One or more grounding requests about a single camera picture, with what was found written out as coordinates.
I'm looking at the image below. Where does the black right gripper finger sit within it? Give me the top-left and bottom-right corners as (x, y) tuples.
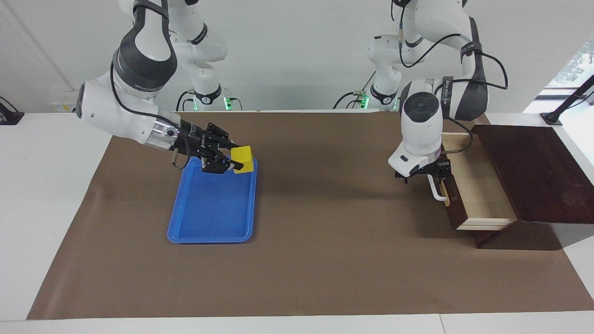
(201, 157), (245, 175)
(207, 122), (240, 150)

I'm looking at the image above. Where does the yellow cube block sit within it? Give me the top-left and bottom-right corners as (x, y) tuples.
(231, 146), (255, 174)

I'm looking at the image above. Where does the wooden drawer with white handle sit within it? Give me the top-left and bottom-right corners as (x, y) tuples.
(427, 132), (518, 231)

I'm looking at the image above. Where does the blue plastic tray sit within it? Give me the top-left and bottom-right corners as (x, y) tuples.
(167, 155), (258, 244)

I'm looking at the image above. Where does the dark wooden cabinet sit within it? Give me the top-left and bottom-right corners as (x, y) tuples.
(471, 124), (594, 250)

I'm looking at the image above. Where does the brown paper table mat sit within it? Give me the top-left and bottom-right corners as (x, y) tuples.
(26, 110), (594, 321)

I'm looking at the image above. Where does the black angled stand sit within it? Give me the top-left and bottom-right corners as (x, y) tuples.
(541, 74), (594, 127)

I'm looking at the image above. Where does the black desk clamp base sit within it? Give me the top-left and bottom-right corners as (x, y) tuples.
(0, 96), (25, 126)

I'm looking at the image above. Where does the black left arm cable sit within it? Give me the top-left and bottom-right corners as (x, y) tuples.
(392, 0), (509, 154)

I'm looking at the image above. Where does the black base cable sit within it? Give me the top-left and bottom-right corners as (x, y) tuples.
(333, 69), (377, 110)
(175, 90), (195, 112)

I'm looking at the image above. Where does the white wall outlet box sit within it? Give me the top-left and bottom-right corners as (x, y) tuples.
(50, 90), (103, 113)

